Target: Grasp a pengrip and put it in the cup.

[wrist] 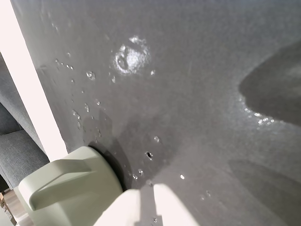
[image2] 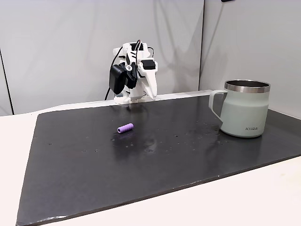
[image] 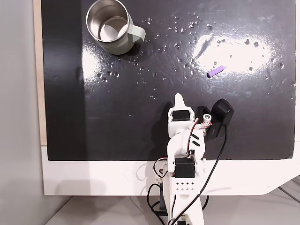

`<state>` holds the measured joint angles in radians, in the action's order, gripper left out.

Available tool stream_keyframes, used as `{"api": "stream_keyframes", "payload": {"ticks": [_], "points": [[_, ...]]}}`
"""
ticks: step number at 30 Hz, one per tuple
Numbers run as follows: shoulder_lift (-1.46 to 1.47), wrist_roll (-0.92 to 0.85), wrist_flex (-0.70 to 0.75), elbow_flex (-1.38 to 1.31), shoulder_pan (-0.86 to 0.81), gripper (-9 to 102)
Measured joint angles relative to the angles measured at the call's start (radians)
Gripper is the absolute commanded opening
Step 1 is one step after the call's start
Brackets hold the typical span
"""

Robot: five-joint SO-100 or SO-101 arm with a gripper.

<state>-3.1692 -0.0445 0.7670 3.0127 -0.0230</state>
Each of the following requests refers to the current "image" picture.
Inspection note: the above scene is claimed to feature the purple ribbed pen grip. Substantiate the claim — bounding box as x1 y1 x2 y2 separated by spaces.
207 66 225 78

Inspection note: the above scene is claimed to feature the black power cable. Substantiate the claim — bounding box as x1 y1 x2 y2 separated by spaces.
147 182 209 220

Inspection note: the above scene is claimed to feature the black table mat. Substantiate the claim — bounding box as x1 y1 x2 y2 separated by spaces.
41 0 296 162

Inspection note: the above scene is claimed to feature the red white motor wire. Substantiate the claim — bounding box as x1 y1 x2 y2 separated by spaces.
186 118 213 157

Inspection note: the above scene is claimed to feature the pale green steel mug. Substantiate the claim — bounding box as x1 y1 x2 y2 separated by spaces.
85 0 146 55

